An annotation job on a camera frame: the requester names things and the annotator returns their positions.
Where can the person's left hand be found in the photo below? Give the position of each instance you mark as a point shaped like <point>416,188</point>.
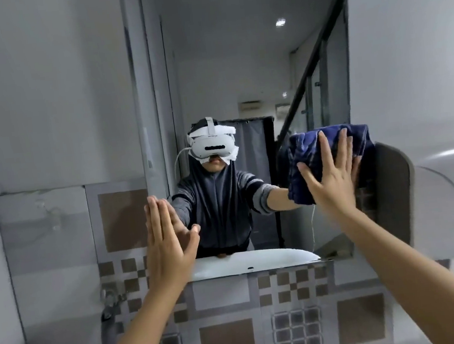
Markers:
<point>164,253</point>

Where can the person's right hand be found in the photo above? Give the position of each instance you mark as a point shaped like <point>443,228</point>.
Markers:
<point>336,190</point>

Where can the blue plaid cloth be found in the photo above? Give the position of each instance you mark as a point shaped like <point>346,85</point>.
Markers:
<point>305,149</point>

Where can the green and grey squeegee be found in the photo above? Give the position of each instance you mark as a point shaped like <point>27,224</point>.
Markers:
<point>108,336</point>

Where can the frameless wall mirror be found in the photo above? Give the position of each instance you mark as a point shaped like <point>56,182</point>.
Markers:
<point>239,55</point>

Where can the person's right forearm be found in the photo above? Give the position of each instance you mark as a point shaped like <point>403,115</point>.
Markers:
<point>416,279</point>

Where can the person's left forearm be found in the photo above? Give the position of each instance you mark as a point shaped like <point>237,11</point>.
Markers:
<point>143,336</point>

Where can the white paper towel dispenser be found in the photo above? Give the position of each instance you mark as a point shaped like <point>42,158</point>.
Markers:
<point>436,204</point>

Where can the clear wall hook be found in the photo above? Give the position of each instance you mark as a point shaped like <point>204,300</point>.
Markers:
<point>52,220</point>
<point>110,297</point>

